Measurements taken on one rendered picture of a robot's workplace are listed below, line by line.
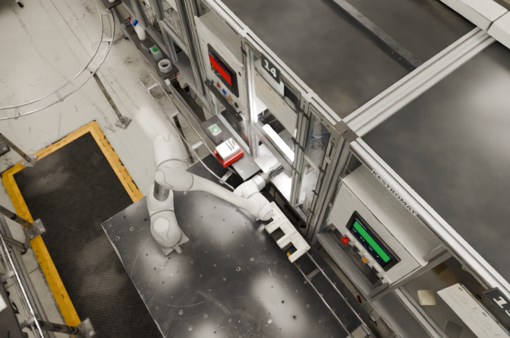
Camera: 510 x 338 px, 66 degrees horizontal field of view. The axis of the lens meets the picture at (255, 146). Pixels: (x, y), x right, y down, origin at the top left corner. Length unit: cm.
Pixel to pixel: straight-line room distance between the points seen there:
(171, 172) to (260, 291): 101
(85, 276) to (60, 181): 93
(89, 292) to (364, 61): 275
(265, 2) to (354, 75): 54
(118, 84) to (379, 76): 323
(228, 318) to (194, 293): 26
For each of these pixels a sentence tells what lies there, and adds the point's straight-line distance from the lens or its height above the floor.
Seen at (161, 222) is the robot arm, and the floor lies 95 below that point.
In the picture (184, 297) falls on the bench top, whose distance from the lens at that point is 262.
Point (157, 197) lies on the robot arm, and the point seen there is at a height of 101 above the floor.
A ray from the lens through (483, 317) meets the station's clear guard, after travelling 158.
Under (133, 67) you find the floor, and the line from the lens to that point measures 448.
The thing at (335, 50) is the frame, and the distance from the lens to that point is 167.
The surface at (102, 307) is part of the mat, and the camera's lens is 348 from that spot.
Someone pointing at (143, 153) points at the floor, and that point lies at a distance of 384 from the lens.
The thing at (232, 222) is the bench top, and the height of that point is 68.
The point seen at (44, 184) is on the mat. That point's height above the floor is 1.
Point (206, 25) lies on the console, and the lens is 205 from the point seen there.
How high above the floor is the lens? 322
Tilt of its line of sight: 61 degrees down
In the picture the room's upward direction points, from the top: 4 degrees counter-clockwise
